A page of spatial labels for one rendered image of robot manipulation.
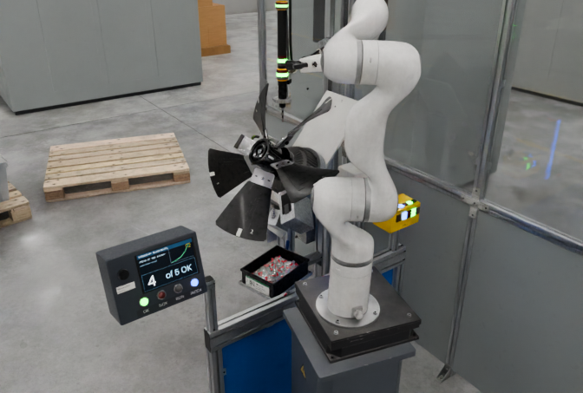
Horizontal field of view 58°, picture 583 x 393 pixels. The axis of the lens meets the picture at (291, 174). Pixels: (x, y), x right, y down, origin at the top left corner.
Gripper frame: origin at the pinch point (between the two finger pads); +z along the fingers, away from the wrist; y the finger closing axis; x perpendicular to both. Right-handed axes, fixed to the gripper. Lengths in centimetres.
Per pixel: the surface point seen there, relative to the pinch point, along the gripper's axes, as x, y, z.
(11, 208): -98, -27, 297
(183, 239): -39, -62, -7
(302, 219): -63, 4, 13
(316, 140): -40, 36, 30
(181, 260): -44, -64, -8
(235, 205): -54, -12, 34
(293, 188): -45.3, -5.4, 5.1
